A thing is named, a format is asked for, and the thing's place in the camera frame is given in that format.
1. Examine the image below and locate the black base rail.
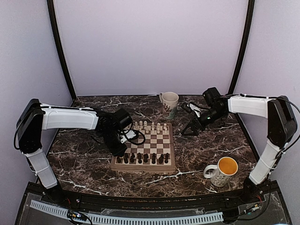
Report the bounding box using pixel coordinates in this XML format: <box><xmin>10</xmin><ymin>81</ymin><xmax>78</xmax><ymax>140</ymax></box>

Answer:
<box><xmin>23</xmin><ymin>180</ymin><xmax>282</xmax><ymax>211</ymax></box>

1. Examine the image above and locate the white mug yellow inside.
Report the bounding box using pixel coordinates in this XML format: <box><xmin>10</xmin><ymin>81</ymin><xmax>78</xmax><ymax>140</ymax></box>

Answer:
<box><xmin>203</xmin><ymin>157</ymin><xmax>239</xmax><ymax>188</ymax></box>

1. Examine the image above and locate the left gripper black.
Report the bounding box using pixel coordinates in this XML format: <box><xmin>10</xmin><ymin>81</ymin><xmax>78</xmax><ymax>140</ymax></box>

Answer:
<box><xmin>100</xmin><ymin>129</ymin><xmax>128</xmax><ymax>157</ymax></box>

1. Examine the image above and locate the wooden chess board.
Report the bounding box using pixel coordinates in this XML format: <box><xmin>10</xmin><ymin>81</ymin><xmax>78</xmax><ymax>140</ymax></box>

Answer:
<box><xmin>111</xmin><ymin>123</ymin><xmax>176</xmax><ymax>173</ymax></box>

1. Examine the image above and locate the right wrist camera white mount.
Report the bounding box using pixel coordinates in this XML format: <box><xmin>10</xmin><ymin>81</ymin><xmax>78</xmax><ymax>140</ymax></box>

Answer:
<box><xmin>181</xmin><ymin>102</ymin><xmax>202</xmax><ymax>117</ymax></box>

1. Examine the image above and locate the white cable duct strip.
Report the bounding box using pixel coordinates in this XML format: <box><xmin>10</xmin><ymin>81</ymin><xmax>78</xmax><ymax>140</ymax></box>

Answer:
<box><xmin>30</xmin><ymin>200</ymin><xmax>224</xmax><ymax>225</ymax></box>

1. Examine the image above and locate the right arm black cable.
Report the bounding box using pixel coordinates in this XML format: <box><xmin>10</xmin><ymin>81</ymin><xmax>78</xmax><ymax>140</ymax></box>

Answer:
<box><xmin>278</xmin><ymin>97</ymin><xmax>298</xmax><ymax>155</ymax></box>

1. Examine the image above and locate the white chess pieces row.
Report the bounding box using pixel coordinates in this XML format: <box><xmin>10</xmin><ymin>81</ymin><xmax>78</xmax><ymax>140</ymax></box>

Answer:
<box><xmin>134</xmin><ymin>120</ymin><xmax>171</xmax><ymax>135</ymax></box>

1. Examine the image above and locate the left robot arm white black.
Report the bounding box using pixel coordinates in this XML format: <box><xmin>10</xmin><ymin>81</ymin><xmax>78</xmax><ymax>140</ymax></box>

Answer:
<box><xmin>14</xmin><ymin>98</ymin><xmax>138</xmax><ymax>204</ymax></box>

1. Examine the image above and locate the left black frame post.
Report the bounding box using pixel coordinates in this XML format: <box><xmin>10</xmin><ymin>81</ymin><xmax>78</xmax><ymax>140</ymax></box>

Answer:
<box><xmin>46</xmin><ymin>0</ymin><xmax>77</xmax><ymax>101</ymax></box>

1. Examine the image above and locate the black frame post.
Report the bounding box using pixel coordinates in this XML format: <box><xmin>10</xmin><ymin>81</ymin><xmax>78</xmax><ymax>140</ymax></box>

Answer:
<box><xmin>228</xmin><ymin>0</ymin><xmax>255</xmax><ymax>94</ymax></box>
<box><xmin>46</xmin><ymin>0</ymin><xmax>77</xmax><ymax>101</ymax></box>

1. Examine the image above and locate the right black frame post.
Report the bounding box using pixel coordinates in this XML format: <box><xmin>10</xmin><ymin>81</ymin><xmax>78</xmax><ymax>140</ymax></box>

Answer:
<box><xmin>228</xmin><ymin>0</ymin><xmax>255</xmax><ymax>94</ymax></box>

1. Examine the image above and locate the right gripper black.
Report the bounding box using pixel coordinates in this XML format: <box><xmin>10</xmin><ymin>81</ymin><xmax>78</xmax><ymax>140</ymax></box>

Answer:
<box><xmin>182</xmin><ymin>107</ymin><xmax>226</xmax><ymax>136</ymax></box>

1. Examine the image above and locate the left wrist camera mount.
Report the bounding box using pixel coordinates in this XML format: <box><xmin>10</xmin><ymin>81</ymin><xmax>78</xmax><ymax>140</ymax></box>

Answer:
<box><xmin>120</xmin><ymin>130</ymin><xmax>137</xmax><ymax>143</ymax></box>

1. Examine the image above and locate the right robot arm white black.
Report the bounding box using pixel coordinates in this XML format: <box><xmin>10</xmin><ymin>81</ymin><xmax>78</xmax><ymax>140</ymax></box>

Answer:
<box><xmin>181</xmin><ymin>87</ymin><xmax>300</xmax><ymax>185</ymax></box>

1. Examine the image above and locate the dark tall piece back row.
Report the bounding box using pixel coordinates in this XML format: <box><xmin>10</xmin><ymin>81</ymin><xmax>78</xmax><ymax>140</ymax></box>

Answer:
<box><xmin>158</xmin><ymin>154</ymin><xmax>164</xmax><ymax>164</ymax></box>

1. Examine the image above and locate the seashell pattern mug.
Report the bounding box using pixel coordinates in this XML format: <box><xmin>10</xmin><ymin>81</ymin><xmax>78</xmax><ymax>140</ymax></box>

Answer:
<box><xmin>159</xmin><ymin>92</ymin><xmax>179</xmax><ymax>120</ymax></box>

